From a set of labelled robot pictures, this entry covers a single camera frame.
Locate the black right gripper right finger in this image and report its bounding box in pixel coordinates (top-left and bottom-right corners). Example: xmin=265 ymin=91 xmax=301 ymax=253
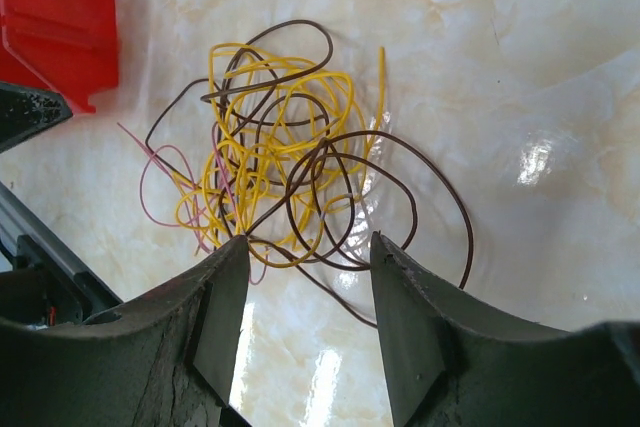
xmin=370 ymin=234 xmax=639 ymax=426

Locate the cable bundle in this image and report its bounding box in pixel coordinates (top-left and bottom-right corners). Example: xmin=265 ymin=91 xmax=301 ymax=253
xmin=117 ymin=19 xmax=475 ymax=328

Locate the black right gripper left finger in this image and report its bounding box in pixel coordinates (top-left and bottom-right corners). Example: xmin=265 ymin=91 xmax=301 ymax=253
xmin=1 ymin=236 xmax=249 ymax=426

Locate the red plastic tray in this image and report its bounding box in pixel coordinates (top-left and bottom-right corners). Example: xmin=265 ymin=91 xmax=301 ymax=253
xmin=1 ymin=0 xmax=119 ymax=114

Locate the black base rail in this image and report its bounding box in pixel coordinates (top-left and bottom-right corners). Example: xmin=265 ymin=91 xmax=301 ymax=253
xmin=1 ymin=186 xmax=122 ymax=329

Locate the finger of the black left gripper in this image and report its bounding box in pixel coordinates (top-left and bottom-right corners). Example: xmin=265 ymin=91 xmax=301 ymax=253
xmin=0 ymin=82 xmax=73 ymax=152

